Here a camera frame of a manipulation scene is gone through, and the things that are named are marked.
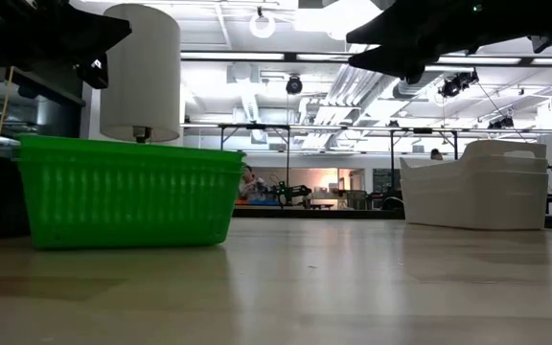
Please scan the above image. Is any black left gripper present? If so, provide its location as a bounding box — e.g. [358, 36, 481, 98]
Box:
[0, 0, 132, 90]

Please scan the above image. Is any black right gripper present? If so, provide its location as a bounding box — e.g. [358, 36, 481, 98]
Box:
[346, 0, 545, 85]

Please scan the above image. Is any large green slotted plastic basket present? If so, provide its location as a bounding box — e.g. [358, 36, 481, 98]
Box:
[16, 157, 244, 251]

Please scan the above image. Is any white cylindrical lamp shade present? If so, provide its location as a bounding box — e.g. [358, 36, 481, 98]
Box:
[99, 3, 182, 144]

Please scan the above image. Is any black ceiling spotlight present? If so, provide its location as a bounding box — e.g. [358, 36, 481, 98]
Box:
[488, 115, 516, 131]
[437, 69, 480, 100]

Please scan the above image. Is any dark glass cabinet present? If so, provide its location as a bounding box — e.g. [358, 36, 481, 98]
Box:
[0, 47, 86, 154]

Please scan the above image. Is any metal lamp pole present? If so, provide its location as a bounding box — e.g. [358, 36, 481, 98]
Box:
[131, 126, 153, 145]

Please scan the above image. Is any long ceiling light bar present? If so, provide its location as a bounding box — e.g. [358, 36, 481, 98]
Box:
[179, 48, 552, 67]

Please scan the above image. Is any dark background table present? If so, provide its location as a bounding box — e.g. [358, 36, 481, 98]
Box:
[231, 204, 405, 221]

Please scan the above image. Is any silver ventilation duct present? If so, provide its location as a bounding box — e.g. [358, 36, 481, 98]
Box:
[393, 76, 497, 101]

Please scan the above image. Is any yellow cord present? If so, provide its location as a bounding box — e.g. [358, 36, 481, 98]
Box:
[0, 65, 15, 157]

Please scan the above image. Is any round black ceiling camera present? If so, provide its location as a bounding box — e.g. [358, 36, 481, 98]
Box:
[285, 74, 305, 96]

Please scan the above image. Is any white ring ceiling lamp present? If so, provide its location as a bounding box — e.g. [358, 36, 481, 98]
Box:
[248, 12, 278, 40]

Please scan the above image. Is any dark wall board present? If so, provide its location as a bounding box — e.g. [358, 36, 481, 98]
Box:
[372, 168, 402, 194]

